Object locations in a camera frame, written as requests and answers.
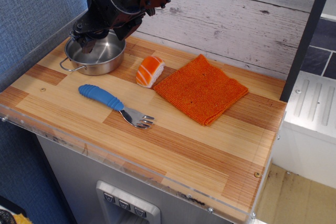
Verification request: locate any small steel pot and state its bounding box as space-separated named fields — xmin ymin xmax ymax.
xmin=59 ymin=30 xmax=127 ymax=76

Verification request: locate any silver button panel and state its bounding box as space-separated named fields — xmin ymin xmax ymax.
xmin=96 ymin=180 xmax=161 ymax=223

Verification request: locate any blue handled metal fork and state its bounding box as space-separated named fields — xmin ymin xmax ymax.
xmin=78 ymin=84 xmax=154 ymax=129

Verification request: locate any black vertical frame post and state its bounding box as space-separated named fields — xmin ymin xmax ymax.
xmin=280 ymin=0 xmax=327 ymax=102

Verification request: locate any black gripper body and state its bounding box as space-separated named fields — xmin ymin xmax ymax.
xmin=72 ymin=0 xmax=145 ymax=40

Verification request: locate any clear acrylic table guard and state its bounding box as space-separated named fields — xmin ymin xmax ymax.
xmin=1 ymin=95 xmax=285 ymax=223

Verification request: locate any toy salmon sushi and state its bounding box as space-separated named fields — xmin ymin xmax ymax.
xmin=135 ymin=56 xmax=165 ymax=88

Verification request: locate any silver toy appliance cabinet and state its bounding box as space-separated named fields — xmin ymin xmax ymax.
xmin=38 ymin=136 xmax=228 ymax=223

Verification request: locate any yellow black object corner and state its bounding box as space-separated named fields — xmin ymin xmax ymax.
xmin=1 ymin=206 xmax=32 ymax=224

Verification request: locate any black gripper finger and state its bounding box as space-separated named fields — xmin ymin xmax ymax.
xmin=70 ymin=32 xmax=96 ymax=54
xmin=114 ymin=22 xmax=142 ymax=40

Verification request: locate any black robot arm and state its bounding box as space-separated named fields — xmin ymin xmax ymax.
xmin=70 ymin=0 xmax=171 ymax=54

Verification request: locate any white grooved box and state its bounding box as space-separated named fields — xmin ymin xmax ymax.
xmin=272 ymin=71 xmax=335 ymax=188

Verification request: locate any orange knitted cloth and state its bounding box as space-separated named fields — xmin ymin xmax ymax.
xmin=154 ymin=55 xmax=248 ymax=126

